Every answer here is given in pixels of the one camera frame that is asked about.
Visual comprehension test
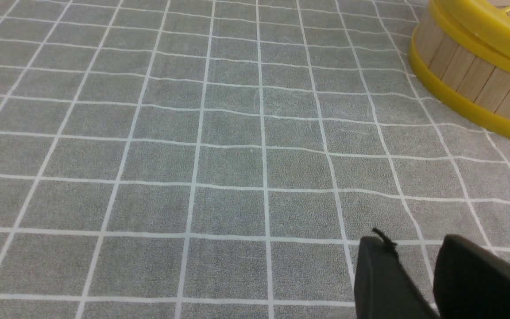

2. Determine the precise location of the yellow bamboo steamer basket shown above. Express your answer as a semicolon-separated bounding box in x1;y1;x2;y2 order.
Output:
408;12;510;139

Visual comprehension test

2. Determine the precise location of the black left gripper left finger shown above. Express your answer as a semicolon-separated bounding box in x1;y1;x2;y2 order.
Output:
354;228;439;319

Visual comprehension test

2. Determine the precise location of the grey grid tablecloth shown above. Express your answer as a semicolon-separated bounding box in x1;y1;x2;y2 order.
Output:
0;0;510;319

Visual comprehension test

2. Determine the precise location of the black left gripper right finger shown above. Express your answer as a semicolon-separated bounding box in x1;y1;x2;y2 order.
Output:
433;234;510;319

